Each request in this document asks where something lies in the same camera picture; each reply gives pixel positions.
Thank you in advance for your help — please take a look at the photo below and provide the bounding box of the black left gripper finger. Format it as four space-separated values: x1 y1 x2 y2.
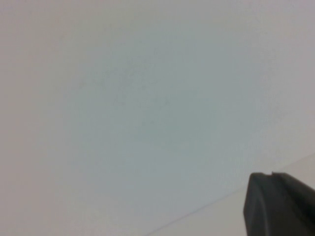
243 171 315 236

